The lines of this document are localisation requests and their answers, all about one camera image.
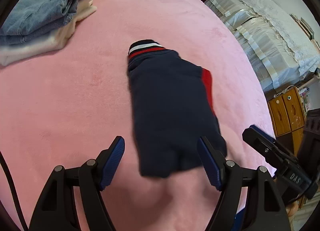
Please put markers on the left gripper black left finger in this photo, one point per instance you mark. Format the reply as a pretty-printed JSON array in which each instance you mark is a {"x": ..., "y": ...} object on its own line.
[{"x": 56, "y": 209}]

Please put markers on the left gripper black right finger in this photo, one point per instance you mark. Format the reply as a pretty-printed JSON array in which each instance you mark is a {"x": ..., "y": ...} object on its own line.
[{"x": 264, "y": 209}]

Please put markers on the navy and red varsity jacket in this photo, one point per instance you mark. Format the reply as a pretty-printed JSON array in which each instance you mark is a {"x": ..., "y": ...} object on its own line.
[{"x": 172, "y": 106}]

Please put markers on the person's right hand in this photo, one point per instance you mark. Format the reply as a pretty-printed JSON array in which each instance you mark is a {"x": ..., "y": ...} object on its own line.
[{"x": 292, "y": 209}]

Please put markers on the black speaker box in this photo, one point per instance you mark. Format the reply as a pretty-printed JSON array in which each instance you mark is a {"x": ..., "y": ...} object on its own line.
[{"x": 311, "y": 143}]

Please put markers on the wooden drawer cabinet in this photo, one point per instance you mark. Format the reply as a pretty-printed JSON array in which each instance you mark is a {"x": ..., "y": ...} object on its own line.
[{"x": 288, "y": 118}]

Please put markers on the pink fleece bed blanket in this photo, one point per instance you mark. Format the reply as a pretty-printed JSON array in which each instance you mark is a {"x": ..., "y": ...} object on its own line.
[{"x": 63, "y": 108}]

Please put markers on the stack of books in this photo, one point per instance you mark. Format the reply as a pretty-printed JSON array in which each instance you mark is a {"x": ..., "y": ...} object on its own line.
[{"x": 304, "y": 26}]

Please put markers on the folded cream pink sweater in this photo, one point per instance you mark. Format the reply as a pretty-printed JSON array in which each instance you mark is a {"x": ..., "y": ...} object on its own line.
[{"x": 52, "y": 41}]

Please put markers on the folded blue denim garment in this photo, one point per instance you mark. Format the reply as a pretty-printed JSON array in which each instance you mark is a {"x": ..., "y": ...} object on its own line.
[{"x": 30, "y": 19}]

